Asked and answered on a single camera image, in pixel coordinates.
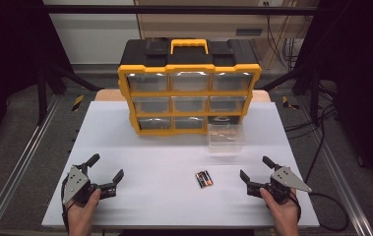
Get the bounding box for grid of clear cabinet drawers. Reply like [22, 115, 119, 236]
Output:
[126, 72, 253, 131]

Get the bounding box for yellow black hazard tape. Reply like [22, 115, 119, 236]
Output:
[281, 95, 301, 111]
[71, 93, 86, 112]

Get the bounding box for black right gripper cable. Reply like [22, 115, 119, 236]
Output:
[290, 107, 351, 232]

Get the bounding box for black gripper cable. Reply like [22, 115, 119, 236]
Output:
[60, 176, 77, 234]
[290, 107, 351, 232]

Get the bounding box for wooden table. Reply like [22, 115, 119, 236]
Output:
[93, 88, 272, 103]

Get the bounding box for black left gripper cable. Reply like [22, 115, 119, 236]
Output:
[60, 176, 77, 234]

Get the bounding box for clear plastic drawer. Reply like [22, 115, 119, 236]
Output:
[207, 123, 246, 154]

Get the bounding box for aluminium floor rail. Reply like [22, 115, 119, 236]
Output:
[0, 94, 62, 236]
[296, 97, 373, 236]

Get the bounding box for person's left hand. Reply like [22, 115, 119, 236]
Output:
[65, 188, 102, 236]

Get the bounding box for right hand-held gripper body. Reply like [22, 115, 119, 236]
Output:
[246, 165, 313, 205]

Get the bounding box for yellow black organizer cabinet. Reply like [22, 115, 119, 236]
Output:
[117, 37, 263, 137]

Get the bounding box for black curtain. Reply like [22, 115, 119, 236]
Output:
[0, 0, 75, 158]
[293, 0, 373, 198]

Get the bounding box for bundle of hanging cables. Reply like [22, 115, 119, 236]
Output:
[265, 13, 308, 71]

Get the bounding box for black metal stand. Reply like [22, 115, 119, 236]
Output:
[36, 61, 104, 126]
[258, 62, 323, 127]

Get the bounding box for black floor cables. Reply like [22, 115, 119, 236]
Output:
[283, 82, 340, 141]

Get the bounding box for black crossbar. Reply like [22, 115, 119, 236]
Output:
[41, 4, 321, 16]

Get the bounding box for person's right hand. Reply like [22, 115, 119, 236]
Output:
[259, 187, 302, 236]

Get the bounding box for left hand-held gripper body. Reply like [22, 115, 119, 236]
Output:
[61, 163, 118, 208]

